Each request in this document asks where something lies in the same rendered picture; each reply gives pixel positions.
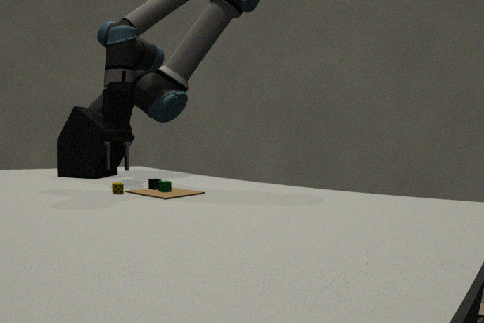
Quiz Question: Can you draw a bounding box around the black die with white pips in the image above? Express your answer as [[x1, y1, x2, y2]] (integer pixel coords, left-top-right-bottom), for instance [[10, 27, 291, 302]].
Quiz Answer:
[[148, 179, 161, 190]]

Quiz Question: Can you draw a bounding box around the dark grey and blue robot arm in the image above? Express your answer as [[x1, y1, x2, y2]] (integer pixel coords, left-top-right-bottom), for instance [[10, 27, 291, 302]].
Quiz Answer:
[[97, 0, 260, 123]]

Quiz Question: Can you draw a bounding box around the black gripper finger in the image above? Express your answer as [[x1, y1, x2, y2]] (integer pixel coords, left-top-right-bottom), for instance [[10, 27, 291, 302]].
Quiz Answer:
[[104, 142, 110, 170], [123, 142, 131, 170]]

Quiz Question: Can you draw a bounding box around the yellow die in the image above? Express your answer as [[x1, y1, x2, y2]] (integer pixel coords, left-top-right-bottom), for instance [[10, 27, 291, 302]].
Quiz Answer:
[[113, 183, 124, 194]]

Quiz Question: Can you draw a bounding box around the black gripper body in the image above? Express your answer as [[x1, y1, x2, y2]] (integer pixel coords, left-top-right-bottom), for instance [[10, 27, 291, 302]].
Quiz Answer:
[[101, 69, 134, 142]]

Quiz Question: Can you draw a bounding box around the tan square mat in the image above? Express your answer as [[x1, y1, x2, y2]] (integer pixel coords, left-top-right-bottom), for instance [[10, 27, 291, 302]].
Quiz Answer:
[[125, 188, 205, 200]]

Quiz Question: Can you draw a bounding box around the green die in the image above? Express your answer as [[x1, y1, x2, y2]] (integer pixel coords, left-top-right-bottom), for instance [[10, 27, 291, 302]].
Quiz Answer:
[[158, 181, 172, 192]]

